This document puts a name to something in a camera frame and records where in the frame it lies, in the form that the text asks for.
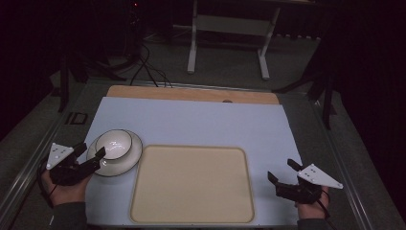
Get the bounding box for person's left hand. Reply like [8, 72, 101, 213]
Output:
[40, 169, 92, 207]

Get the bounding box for dark equipment with red light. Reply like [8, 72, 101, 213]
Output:
[124, 0, 146, 66]

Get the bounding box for black floor cables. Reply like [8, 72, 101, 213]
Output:
[128, 41, 174, 89]

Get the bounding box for person's right hand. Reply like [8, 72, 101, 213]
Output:
[295, 187, 331, 220]

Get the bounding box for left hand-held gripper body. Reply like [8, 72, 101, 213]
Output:
[45, 142, 101, 187]

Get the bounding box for grey metal rail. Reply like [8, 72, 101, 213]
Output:
[308, 98, 375, 230]
[0, 104, 80, 221]

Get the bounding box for white metal stand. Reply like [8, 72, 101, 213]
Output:
[187, 0, 282, 81]

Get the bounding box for pale blue table mat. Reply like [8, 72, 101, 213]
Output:
[83, 96, 304, 228]

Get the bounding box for black tripod stand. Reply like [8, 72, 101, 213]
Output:
[56, 52, 128, 113]
[272, 61, 338, 130]

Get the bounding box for white bowl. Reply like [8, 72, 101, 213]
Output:
[94, 128, 133, 161]

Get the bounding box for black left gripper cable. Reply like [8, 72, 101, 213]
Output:
[36, 159, 56, 209]

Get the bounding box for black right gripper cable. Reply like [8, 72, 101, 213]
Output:
[317, 190, 339, 230]

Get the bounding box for white plate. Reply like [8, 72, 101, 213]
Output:
[86, 128, 144, 177]

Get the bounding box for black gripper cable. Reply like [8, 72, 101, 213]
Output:
[317, 190, 339, 230]
[36, 159, 56, 209]

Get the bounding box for beige tray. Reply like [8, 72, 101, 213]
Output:
[128, 144, 256, 224]

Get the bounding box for black rectangular floor bracket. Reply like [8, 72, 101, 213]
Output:
[64, 111, 89, 126]

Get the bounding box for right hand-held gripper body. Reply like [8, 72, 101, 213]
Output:
[275, 163, 344, 205]

